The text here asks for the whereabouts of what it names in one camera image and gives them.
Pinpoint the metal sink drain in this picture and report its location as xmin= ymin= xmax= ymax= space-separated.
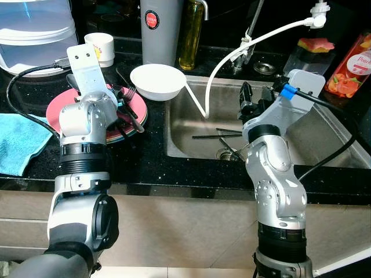
xmin=216 ymin=147 xmax=234 ymax=161

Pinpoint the red peach package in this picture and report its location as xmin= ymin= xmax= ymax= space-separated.
xmin=325 ymin=32 xmax=371 ymax=98

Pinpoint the white bowl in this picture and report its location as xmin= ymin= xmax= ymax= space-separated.
xmin=129 ymin=64 xmax=188 ymax=103

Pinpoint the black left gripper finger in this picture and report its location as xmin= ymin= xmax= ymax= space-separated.
xmin=107 ymin=113 xmax=132 ymax=143
xmin=119 ymin=90 xmax=146 ymax=134

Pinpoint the clear plastic container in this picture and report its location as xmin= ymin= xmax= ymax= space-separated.
xmin=0 ymin=0 xmax=79 ymax=77

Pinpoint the white faucet hose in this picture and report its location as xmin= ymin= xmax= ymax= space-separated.
xmin=184 ymin=2 xmax=331 ymax=120

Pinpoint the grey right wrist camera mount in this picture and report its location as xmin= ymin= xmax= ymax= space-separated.
xmin=242 ymin=68 xmax=327 ymax=140

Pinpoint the teal towel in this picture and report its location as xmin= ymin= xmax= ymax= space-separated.
xmin=0 ymin=113 xmax=54 ymax=177

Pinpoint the small white printed cup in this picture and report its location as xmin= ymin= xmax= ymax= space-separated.
xmin=84 ymin=33 xmax=115 ymax=68

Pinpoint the metal spoon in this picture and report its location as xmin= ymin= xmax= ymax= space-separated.
xmin=219 ymin=136 xmax=251 ymax=161

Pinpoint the pink round plate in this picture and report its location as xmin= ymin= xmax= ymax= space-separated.
xmin=46 ymin=86 xmax=148 ymax=143

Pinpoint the olive oil bottle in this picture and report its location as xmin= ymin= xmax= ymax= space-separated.
xmin=177 ymin=0 xmax=209 ymax=71

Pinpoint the dark fork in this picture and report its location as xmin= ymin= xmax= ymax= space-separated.
xmin=116 ymin=68 xmax=139 ymax=99

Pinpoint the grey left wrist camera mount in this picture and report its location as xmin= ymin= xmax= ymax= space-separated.
xmin=66 ymin=43 xmax=117 ymax=102

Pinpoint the grey canister with red logo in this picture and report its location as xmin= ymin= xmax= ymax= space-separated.
xmin=140 ymin=0 xmax=185 ymax=66

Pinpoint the chrome faucet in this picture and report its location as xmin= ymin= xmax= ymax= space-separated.
xmin=232 ymin=0 xmax=267 ymax=75

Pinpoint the red green watermelon sponge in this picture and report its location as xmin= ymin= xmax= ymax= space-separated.
xmin=296 ymin=37 xmax=336 ymax=54

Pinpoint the stainless steel sink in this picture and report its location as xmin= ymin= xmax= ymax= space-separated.
xmin=165 ymin=75 xmax=371 ymax=170

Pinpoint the green rimmed plate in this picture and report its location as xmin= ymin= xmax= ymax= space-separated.
xmin=107 ymin=110 xmax=149 ymax=144

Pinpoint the metal counter ring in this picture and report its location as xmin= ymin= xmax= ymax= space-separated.
xmin=253 ymin=60 xmax=278 ymax=76

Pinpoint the clear sponge tray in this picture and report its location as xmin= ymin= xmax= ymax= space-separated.
xmin=287 ymin=49 xmax=330 ymax=76

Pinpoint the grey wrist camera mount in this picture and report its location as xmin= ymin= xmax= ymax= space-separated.
xmin=66 ymin=43 xmax=117 ymax=102
xmin=242 ymin=68 xmax=327 ymax=140

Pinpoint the black cable with blue plug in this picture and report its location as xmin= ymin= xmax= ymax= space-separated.
xmin=279 ymin=83 xmax=363 ymax=181

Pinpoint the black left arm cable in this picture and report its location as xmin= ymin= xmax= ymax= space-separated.
xmin=6 ymin=57 xmax=71 ymax=142

